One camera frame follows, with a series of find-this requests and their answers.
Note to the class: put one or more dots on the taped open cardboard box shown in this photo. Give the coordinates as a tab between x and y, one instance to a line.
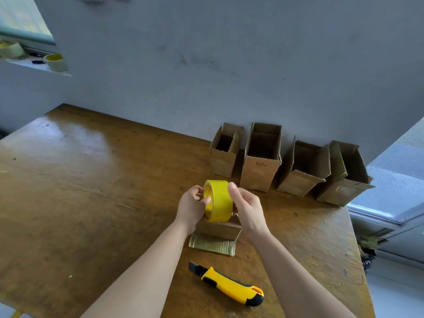
344	192

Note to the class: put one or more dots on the clear tape roll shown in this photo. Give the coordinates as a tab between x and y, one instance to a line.
10	50

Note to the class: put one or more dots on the pale yellow tape roll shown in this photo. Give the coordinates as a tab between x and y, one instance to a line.
56	63

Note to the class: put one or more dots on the low window with frame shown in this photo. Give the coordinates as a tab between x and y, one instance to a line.
394	182

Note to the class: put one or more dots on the tall open cardboard box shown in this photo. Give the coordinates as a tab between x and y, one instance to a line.
260	168

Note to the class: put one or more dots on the person's right forearm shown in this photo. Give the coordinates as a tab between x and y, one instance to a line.
291	278

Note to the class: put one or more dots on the small taped cardboard box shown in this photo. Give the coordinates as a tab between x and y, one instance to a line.
217	236

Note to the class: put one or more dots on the person's left hand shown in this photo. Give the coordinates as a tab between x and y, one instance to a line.
187	208

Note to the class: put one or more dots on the small black object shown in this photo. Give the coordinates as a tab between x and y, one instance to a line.
38	62

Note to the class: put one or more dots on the tilted open cardboard box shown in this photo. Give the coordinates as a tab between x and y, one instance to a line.
299	182

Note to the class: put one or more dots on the yellow black utility knife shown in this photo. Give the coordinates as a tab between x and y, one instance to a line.
232	288

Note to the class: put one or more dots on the person's right hand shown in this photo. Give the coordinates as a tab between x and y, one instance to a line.
250	210

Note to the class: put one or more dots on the person's right thumb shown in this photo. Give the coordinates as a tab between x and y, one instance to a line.
233	193

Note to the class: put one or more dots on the small open cardboard box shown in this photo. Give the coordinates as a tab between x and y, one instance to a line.
222	162

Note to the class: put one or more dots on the person's left forearm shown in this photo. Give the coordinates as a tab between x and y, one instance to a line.
149	274

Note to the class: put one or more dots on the person's left thumb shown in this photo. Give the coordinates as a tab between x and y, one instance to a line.
204	201

